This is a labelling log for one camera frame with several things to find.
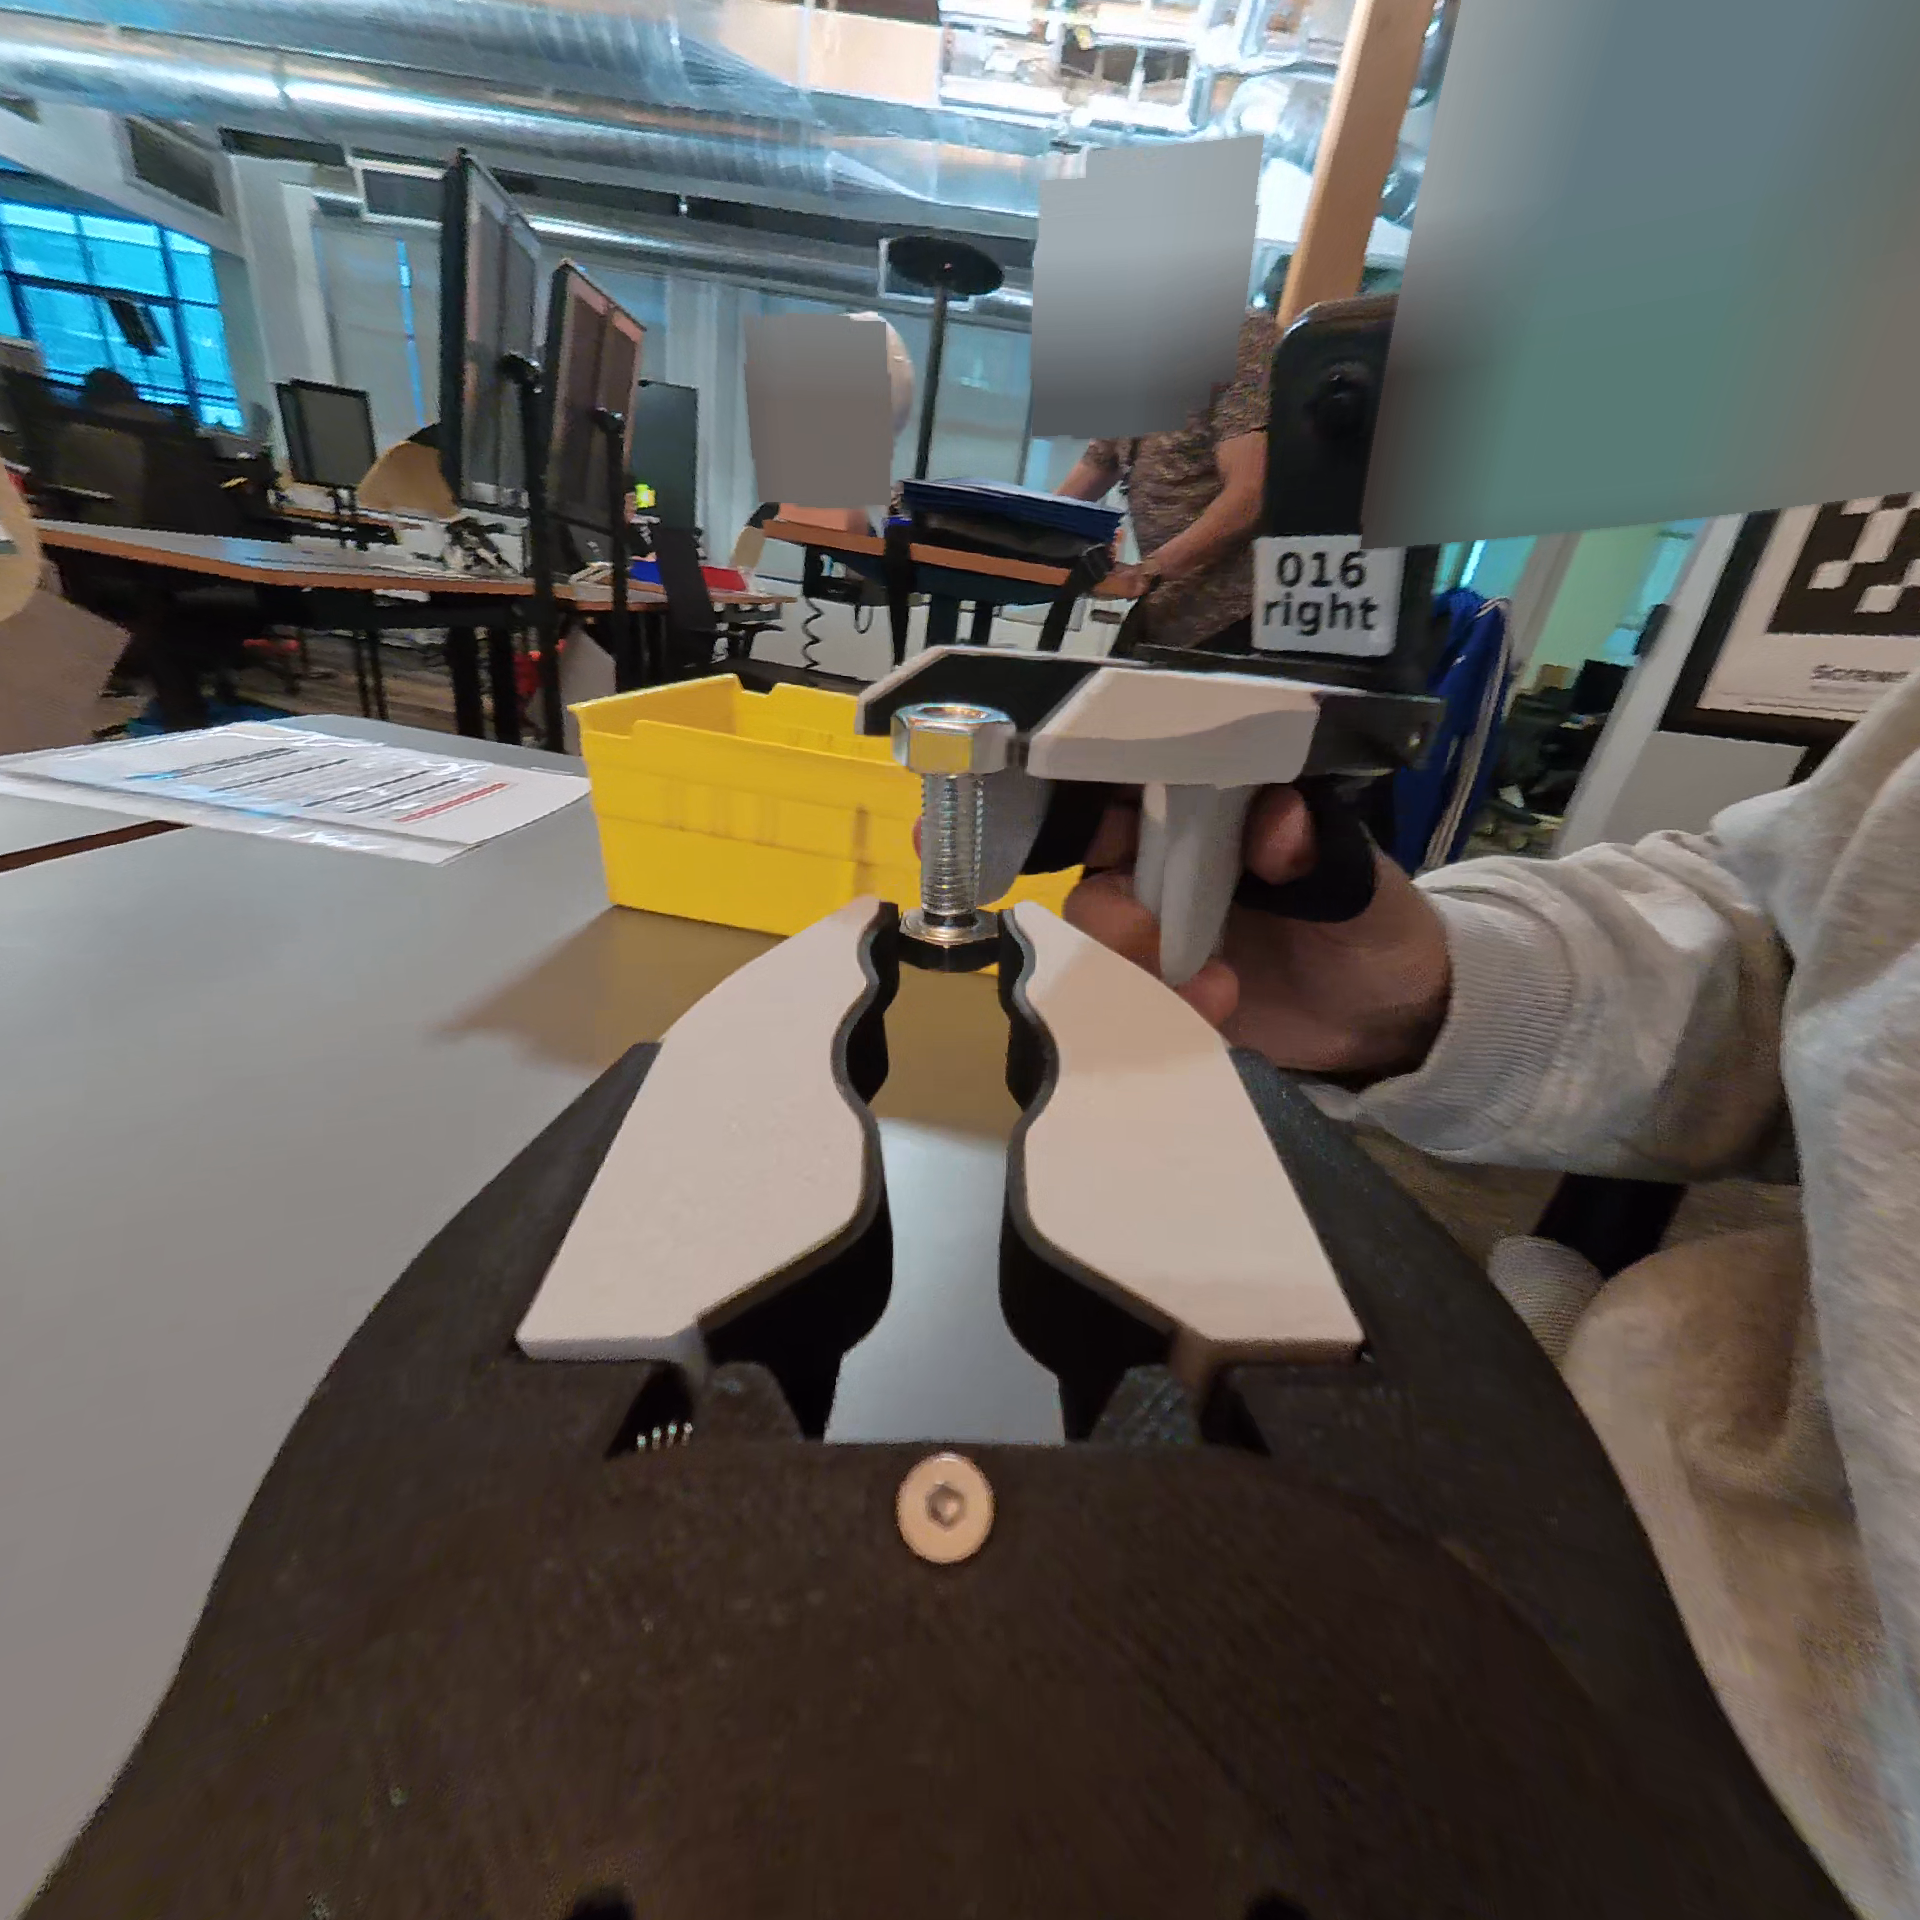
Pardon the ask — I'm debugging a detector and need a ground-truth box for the grey desk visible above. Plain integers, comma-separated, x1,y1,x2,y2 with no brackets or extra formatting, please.
0,711,1089,1920

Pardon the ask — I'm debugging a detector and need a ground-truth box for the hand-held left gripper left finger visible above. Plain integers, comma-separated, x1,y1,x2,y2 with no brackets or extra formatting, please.
514,896,896,1368

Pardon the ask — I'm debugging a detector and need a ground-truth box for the small black monitor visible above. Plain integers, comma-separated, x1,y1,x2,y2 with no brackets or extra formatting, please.
274,380,379,489

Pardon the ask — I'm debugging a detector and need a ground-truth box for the person's grey sweatshirt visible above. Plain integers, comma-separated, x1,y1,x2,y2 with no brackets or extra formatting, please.
1560,1049,1920,1920

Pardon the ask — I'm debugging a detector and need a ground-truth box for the small standing desk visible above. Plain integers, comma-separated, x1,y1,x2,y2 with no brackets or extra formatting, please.
762,509,1134,706

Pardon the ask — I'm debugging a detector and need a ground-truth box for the steel bolt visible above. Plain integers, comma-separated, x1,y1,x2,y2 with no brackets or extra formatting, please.
902,769,1008,969

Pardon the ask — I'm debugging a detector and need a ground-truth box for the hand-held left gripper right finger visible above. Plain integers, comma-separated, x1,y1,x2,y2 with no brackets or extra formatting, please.
1002,901,1368,1379

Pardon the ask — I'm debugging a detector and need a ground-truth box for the blue flat stack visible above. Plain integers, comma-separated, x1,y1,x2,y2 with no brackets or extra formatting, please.
896,477,1127,560

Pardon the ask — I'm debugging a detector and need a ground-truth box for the person's right hand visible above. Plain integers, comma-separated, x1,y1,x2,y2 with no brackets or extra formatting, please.
1057,779,1454,1074

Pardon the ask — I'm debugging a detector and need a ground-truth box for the blue jacket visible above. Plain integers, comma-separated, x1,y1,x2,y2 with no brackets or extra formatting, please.
1424,587,1514,864

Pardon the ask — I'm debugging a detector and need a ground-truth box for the yellow plastic bin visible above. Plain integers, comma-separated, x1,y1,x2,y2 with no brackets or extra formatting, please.
569,675,1082,936

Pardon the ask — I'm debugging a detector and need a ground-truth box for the blue-lit window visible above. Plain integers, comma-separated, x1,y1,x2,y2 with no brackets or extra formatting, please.
0,201,242,431

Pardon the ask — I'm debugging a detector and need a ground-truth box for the black monitor on pole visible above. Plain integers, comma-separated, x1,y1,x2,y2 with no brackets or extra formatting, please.
545,259,649,706
439,152,566,752

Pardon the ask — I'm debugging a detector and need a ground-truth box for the black floor lamp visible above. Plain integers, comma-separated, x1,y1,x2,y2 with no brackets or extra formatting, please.
879,231,1008,482

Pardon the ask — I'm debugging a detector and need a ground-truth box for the black screen green icon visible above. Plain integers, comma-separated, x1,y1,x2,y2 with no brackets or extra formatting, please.
632,380,703,529

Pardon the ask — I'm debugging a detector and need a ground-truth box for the laminated paper sheet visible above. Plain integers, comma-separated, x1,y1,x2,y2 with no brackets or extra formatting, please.
0,720,595,869

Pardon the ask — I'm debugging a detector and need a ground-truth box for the framed marker poster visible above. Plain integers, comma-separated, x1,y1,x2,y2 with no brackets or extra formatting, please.
1658,492,1920,741

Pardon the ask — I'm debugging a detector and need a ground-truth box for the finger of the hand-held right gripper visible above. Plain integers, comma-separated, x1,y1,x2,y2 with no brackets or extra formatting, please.
1025,667,1326,793
852,644,1126,741

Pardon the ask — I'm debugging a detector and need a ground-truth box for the long wooden office desk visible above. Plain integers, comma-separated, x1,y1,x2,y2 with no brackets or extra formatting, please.
31,516,799,752

